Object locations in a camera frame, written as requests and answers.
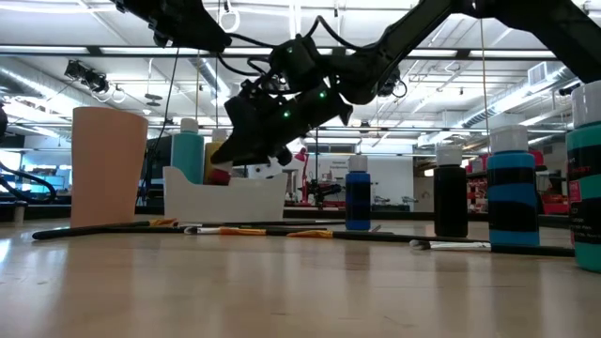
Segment small red paint bottle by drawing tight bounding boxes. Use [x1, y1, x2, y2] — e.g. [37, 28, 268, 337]
[208, 161, 233, 186]

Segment silver ventilation duct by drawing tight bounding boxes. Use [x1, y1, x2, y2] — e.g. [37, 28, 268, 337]
[462, 63, 578, 129]

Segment small dark blue paint bottle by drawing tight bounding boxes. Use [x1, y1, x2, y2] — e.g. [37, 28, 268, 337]
[345, 154, 373, 232]

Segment large yellow paint bottle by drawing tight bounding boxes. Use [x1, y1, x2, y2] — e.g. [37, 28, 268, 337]
[203, 128, 230, 185]

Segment black metal beam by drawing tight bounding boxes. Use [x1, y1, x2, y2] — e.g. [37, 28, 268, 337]
[0, 44, 601, 61]

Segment small black paint bottle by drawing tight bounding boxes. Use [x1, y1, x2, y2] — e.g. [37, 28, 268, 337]
[432, 144, 470, 238]

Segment black paintbrush white bristles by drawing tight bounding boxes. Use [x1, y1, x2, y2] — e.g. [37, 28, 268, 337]
[408, 238, 577, 258]

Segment red storage bin shelf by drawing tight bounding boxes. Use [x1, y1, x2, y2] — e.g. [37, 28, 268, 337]
[464, 148, 572, 217]

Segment large teal paint bottle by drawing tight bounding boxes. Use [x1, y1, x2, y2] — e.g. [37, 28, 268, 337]
[170, 117, 206, 186]

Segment small turquoise paint bottle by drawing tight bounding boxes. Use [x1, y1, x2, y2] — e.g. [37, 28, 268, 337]
[564, 80, 601, 274]

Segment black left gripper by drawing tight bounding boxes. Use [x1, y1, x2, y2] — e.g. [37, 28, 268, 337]
[115, 0, 232, 52]

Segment white plastic caddy bin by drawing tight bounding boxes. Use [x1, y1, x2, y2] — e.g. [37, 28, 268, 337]
[162, 165, 289, 225]

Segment computer monitor blue screen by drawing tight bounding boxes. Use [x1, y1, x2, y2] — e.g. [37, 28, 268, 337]
[25, 163, 72, 192]

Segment black metal stand frame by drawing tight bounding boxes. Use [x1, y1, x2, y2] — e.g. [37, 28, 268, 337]
[314, 125, 321, 207]

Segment black camera cluster with cables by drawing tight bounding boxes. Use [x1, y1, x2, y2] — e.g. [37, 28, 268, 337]
[64, 59, 111, 94]

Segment orange plastic cup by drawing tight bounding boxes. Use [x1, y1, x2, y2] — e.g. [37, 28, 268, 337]
[69, 106, 149, 229]

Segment small light blue paint bottle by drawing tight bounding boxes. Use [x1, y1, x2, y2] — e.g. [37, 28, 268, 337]
[486, 125, 541, 248]

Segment thick black looped cable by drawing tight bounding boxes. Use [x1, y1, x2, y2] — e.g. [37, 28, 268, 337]
[0, 159, 57, 206]

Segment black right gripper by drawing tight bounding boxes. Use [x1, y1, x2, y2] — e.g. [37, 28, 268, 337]
[210, 79, 354, 166]

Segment black monitor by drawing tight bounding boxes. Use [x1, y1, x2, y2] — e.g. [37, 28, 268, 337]
[140, 134, 182, 207]

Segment black paintbrush orange ferrule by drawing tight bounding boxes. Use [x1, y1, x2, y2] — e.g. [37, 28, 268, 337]
[31, 217, 187, 241]

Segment white partition board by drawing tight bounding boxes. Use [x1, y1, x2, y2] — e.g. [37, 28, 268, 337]
[318, 154, 415, 207]

